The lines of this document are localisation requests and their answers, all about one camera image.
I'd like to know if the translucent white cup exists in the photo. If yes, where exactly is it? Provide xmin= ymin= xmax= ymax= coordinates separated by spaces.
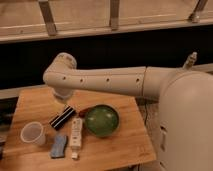
xmin=20 ymin=121 xmax=46 ymax=146

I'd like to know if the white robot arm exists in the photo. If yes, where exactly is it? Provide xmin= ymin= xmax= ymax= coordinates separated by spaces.
xmin=43 ymin=53 xmax=213 ymax=171

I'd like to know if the black striped box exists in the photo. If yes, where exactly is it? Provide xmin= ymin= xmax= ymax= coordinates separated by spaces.
xmin=49 ymin=106 xmax=76 ymax=130

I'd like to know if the white remote controller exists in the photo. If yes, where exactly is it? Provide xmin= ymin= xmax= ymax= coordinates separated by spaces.
xmin=69 ymin=118 xmax=83 ymax=149

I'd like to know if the wooden table board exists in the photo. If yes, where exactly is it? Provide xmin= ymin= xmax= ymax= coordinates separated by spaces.
xmin=0 ymin=87 xmax=156 ymax=171

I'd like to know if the green bowl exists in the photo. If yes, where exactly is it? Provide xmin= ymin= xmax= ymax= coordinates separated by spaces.
xmin=85 ymin=104 xmax=119 ymax=138

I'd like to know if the blue sponge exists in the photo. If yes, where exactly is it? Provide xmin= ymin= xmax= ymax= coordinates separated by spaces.
xmin=50 ymin=134 xmax=67 ymax=159

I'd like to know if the small white plug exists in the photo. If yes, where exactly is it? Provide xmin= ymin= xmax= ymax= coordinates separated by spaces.
xmin=71 ymin=152 xmax=79 ymax=160

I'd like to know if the small white bottle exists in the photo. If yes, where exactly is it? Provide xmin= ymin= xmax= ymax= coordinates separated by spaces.
xmin=183 ymin=52 xmax=197 ymax=69

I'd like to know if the metal window frame rail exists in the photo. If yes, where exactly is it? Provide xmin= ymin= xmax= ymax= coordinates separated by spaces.
xmin=0 ymin=0 xmax=213 ymax=43

